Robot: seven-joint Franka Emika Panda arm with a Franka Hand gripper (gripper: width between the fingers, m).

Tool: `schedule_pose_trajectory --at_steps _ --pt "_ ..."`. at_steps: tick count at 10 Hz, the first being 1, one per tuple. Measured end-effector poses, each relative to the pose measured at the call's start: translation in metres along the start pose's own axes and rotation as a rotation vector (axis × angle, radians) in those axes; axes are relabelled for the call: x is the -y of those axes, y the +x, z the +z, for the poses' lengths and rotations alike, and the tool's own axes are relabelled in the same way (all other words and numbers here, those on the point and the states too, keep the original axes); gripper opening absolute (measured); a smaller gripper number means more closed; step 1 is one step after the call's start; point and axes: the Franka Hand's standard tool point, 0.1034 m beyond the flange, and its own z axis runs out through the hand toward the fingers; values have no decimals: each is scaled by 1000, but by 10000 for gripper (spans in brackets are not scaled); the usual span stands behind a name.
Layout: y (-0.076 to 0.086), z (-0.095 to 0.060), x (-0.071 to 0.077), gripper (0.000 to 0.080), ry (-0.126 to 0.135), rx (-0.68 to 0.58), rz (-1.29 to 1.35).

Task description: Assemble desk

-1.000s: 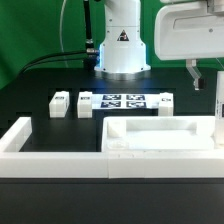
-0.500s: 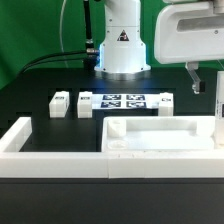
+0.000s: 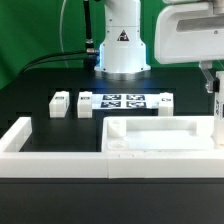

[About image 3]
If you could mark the white U-shaped fence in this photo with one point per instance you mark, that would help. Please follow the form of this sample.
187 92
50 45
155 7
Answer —
14 163

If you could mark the black vertical pole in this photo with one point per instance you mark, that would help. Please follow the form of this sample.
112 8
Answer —
88 62

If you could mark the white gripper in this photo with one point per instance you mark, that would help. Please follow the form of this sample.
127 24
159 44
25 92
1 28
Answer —
191 31

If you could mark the white desk top panel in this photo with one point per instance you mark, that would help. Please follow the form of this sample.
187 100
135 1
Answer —
158 133

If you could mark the sheet with four markers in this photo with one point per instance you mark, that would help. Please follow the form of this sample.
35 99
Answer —
125 101

